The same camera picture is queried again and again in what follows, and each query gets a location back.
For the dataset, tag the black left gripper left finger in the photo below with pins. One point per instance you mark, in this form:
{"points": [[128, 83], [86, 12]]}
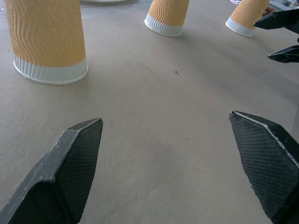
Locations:
{"points": [[58, 177]]}

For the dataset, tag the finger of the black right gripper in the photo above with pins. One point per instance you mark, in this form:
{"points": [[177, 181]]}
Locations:
{"points": [[286, 54], [278, 21]]}

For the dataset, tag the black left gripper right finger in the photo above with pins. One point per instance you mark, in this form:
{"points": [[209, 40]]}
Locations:
{"points": [[266, 158]]}

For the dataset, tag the orange ribbed paper cup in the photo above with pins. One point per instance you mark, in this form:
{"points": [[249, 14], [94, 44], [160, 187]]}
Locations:
{"points": [[167, 16], [46, 39], [245, 16]]}

